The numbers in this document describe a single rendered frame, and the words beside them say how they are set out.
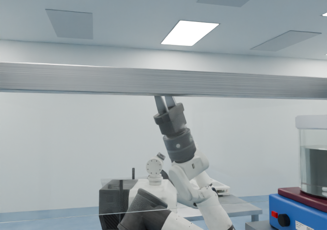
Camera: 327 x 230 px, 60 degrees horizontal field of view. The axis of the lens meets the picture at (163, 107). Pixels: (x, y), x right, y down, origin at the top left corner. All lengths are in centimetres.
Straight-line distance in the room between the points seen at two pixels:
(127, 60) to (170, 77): 477
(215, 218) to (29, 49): 497
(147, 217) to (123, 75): 50
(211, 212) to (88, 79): 53
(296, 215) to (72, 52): 503
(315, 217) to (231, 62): 551
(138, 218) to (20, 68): 59
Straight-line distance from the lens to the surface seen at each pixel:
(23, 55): 554
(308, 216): 66
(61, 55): 544
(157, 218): 97
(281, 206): 72
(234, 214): 225
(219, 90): 71
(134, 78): 65
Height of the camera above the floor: 150
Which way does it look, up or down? 3 degrees up
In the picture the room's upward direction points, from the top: straight up
